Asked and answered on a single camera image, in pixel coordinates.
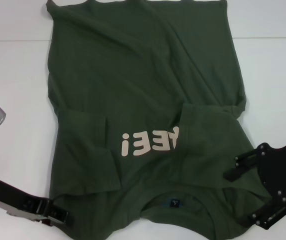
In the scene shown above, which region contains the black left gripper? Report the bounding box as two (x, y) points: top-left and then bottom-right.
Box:
(0, 178), (74, 225)

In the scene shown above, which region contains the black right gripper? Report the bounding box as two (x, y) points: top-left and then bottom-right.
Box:
(222, 134), (286, 230)

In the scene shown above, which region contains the dark green t-shirt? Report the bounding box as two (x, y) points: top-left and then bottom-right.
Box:
(36, 0), (273, 240)

